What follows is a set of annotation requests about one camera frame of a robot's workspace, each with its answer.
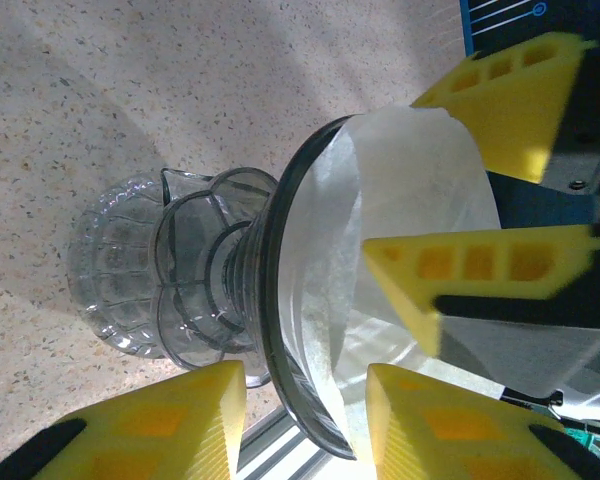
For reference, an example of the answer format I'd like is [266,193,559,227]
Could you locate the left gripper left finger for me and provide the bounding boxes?
[0,358,247,480]

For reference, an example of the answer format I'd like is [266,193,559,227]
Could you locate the white paper coffee filter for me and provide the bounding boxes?
[284,105,501,461]

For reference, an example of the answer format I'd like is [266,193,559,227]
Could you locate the dark glass server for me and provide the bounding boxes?
[153,113,376,461]

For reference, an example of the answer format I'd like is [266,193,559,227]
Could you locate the grey glass coffee server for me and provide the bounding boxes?
[67,168,221,361]

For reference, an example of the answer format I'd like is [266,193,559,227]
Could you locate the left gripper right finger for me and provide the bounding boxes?
[365,362,600,480]

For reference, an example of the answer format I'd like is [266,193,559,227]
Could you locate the aluminium front rail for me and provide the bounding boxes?
[237,404,331,480]

